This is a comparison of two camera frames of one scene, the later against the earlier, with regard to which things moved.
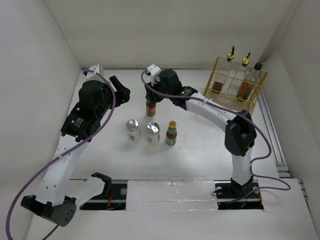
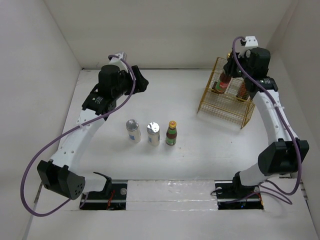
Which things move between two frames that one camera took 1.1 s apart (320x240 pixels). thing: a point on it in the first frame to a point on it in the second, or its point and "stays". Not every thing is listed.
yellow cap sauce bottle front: (171, 133) stays
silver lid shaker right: (153, 128) stays
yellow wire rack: (234, 85) stays
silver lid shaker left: (134, 133) stays
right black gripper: (154, 98) to (230, 67)
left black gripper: (121, 95) to (140, 82)
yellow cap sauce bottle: (151, 108) to (222, 82)
